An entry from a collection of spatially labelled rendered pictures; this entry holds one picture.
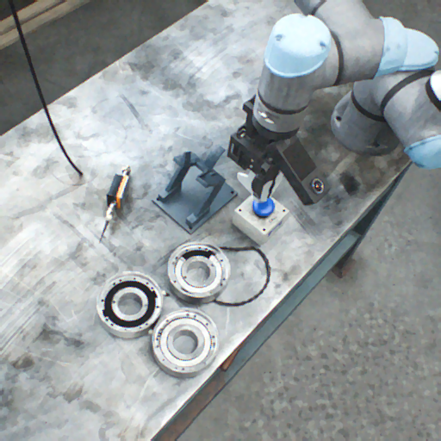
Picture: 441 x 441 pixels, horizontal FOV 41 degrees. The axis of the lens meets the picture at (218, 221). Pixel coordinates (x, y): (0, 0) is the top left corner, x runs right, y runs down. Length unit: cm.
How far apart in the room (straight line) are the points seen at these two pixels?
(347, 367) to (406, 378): 18
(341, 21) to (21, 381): 69
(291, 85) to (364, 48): 11
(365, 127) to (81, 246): 58
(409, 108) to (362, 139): 17
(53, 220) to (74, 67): 142
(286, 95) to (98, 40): 182
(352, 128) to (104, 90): 51
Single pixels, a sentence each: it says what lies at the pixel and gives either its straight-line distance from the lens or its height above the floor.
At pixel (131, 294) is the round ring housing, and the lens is 98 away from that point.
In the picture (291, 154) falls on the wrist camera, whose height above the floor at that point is 104.
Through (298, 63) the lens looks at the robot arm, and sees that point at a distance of 74.
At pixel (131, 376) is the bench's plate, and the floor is 80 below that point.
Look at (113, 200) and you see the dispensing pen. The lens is 106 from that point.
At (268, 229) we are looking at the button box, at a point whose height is 85.
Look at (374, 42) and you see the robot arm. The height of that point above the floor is 121.
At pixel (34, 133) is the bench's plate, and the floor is 80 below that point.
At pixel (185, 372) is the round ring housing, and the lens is 92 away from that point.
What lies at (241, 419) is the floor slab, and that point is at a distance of 178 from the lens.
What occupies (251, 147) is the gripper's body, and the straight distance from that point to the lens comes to 90.
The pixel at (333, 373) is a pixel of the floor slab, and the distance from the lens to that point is 187.
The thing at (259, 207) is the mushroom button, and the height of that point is 87.
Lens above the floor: 172
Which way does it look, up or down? 59 degrees down
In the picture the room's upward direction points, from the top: 11 degrees clockwise
